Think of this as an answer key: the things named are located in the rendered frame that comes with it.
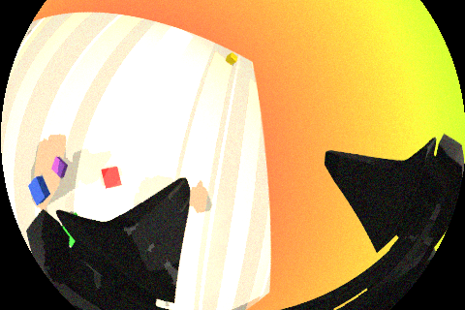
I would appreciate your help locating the purple block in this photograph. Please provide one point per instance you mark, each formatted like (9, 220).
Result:
(59, 167)

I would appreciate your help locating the red block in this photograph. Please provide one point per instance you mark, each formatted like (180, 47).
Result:
(111, 177)

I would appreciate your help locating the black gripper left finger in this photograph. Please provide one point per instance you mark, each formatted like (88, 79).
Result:
(144, 243)

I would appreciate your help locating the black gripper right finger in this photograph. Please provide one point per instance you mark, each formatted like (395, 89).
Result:
(379, 190)

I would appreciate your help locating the blue block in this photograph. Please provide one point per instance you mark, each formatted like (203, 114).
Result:
(38, 188)

